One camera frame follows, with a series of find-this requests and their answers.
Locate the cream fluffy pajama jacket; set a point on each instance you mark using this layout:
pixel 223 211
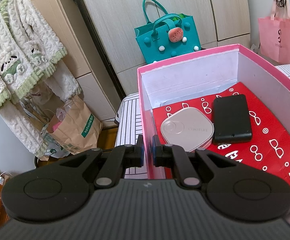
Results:
pixel 17 45

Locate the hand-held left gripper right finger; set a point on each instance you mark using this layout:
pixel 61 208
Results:
pixel 155 152

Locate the brown paper bag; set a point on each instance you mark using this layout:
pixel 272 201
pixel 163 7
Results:
pixel 82 127

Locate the teal felt handbag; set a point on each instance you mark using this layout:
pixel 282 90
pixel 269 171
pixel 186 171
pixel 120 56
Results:
pixel 165 47

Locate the beige wardrobe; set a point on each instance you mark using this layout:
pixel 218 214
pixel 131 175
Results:
pixel 185 10

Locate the pink cardboard box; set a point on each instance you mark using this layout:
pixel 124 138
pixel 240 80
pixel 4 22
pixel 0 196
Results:
pixel 145 105

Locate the red patterned paper bag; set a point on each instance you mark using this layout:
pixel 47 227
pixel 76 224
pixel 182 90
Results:
pixel 272 180

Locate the pink tote bag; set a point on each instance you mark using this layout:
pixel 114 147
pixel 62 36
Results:
pixel 277 40

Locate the beige rounded square case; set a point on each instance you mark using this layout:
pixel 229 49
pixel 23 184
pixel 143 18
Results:
pixel 185 130

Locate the cream fluffy pajama trousers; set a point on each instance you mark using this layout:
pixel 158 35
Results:
pixel 60 80

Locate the black rectangular plastic box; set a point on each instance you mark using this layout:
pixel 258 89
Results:
pixel 231 120

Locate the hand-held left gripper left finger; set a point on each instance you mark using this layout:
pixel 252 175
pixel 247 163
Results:
pixel 140 152

